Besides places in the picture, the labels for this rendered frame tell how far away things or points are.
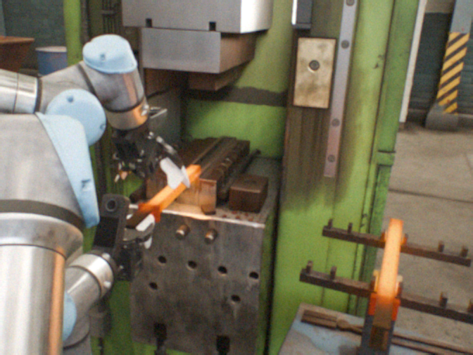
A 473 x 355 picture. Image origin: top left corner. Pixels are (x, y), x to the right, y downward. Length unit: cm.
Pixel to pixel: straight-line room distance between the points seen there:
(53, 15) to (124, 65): 843
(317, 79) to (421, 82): 586
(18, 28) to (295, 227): 873
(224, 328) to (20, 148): 98
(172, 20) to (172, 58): 9
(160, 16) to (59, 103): 60
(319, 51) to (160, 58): 40
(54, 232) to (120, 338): 138
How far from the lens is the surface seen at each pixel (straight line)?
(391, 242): 102
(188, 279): 128
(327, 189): 130
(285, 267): 142
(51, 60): 574
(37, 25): 942
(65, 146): 45
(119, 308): 172
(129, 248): 86
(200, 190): 122
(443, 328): 255
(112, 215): 84
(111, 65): 75
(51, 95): 64
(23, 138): 46
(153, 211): 98
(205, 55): 113
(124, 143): 84
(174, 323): 138
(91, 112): 62
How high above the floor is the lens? 142
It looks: 20 degrees down
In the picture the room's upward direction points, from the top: 3 degrees clockwise
